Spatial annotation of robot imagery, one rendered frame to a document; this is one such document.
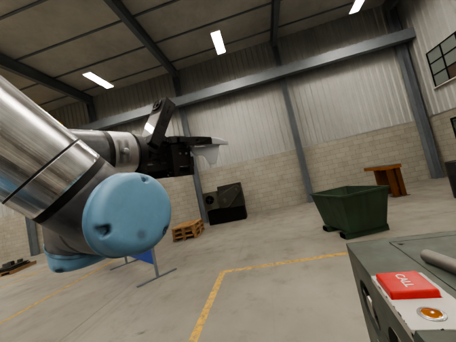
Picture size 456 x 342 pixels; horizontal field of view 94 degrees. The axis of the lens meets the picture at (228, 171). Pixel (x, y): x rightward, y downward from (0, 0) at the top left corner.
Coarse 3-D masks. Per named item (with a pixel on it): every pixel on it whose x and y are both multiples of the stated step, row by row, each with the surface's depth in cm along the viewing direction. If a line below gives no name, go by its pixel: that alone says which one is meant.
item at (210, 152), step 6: (216, 138) 47; (216, 144) 47; (222, 144) 48; (228, 144) 50; (192, 150) 45; (198, 150) 45; (204, 150) 46; (210, 150) 47; (216, 150) 47; (204, 156) 46; (210, 156) 46; (216, 156) 47; (210, 162) 46
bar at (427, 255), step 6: (426, 252) 38; (432, 252) 37; (426, 258) 38; (432, 258) 36; (438, 258) 35; (444, 258) 35; (450, 258) 34; (432, 264) 37; (438, 264) 35; (444, 264) 34; (450, 264) 33; (450, 270) 33
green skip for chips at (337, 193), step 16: (320, 192) 508; (336, 192) 508; (352, 192) 488; (368, 192) 383; (384, 192) 386; (320, 208) 482; (336, 208) 413; (352, 208) 385; (368, 208) 387; (384, 208) 390; (336, 224) 435; (352, 224) 389; (368, 224) 392; (384, 224) 394
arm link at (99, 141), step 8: (80, 136) 30; (88, 136) 30; (96, 136) 31; (104, 136) 32; (88, 144) 30; (96, 144) 31; (104, 144) 31; (112, 144) 32; (96, 152) 30; (104, 152) 31; (112, 152) 32; (112, 160) 32
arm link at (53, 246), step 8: (48, 232) 25; (48, 240) 26; (56, 240) 24; (48, 248) 26; (56, 248) 26; (64, 248) 24; (48, 256) 26; (56, 256) 26; (64, 256) 26; (72, 256) 26; (80, 256) 26; (88, 256) 27; (96, 256) 28; (48, 264) 27; (56, 264) 26; (64, 264) 26; (72, 264) 26; (80, 264) 26; (88, 264) 27; (56, 272) 26
